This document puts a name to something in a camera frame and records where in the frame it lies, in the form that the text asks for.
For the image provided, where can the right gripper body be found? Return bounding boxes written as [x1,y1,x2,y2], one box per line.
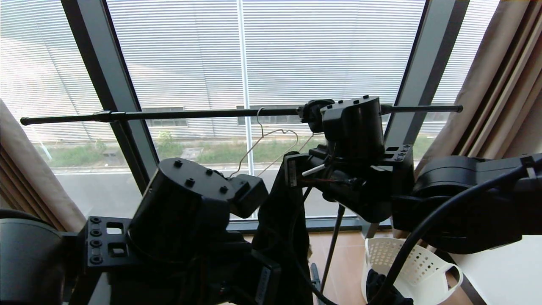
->
[282,151,361,200]

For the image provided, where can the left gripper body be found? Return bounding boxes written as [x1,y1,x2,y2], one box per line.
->
[202,249,283,305]

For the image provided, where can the black drawstring shorts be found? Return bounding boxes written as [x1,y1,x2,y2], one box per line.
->
[252,159,315,305]

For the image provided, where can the white laundry basket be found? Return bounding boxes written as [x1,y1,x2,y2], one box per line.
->
[361,237,464,305]

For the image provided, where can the black clothes rack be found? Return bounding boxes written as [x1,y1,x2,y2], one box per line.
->
[20,104,463,297]

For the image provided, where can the black garment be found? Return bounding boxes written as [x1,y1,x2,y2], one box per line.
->
[366,268,414,305]

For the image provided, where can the beige curtain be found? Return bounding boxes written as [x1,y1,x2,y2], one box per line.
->
[0,100,87,233]
[392,0,542,240]

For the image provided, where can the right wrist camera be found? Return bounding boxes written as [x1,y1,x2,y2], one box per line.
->
[297,99,336,134]

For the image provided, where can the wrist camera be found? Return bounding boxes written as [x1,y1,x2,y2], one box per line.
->
[229,174,269,219]
[297,99,336,134]

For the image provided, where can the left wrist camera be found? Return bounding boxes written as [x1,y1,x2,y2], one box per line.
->
[229,174,269,219]

